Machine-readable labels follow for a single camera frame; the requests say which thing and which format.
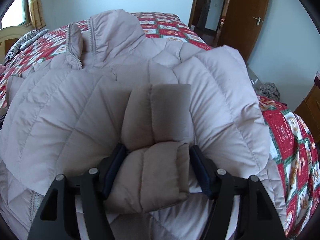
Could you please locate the pale pink puffer jacket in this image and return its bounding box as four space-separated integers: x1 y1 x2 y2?
0 8 287 240

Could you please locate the red checkered bed quilt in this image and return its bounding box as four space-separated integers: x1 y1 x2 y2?
0 11 320 240

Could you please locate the brown wooden dresser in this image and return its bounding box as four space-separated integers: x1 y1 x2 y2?
295 71 320 143

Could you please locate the grey cloth pile on floor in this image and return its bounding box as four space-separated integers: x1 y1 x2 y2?
256 82 280 101

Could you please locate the grey striped pillow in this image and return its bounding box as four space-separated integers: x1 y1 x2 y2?
3 29 49 64

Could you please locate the cream wooden headboard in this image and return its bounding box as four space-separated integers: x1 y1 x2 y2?
1 26 30 60

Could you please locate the brown wooden door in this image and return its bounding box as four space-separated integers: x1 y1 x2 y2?
217 0 269 61

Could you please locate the yellow curtain right of window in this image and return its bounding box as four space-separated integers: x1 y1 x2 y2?
28 0 46 29

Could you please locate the silver door handle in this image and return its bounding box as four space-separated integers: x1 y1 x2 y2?
252 16 263 26

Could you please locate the window with grey frame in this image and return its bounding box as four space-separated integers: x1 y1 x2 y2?
1 0 31 29

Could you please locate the dark brown door frame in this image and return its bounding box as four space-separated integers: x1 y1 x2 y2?
189 0 230 41

